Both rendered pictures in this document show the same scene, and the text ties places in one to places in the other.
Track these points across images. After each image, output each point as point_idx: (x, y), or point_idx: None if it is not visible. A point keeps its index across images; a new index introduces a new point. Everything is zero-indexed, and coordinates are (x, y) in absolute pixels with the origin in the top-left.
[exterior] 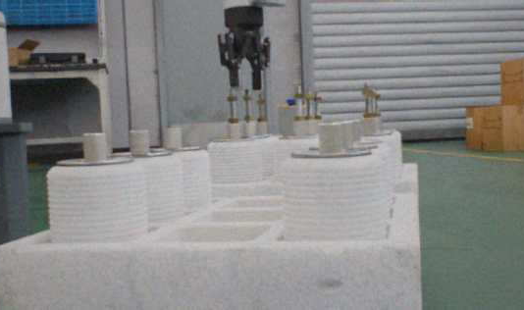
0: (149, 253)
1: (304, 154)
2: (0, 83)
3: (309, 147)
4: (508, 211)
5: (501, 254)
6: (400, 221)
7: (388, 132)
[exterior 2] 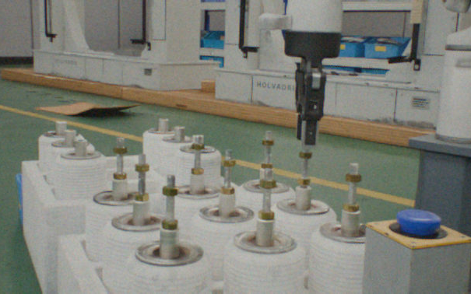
0: None
1: None
2: (441, 103)
3: (86, 141)
4: None
5: None
6: (36, 173)
7: (95, 195)
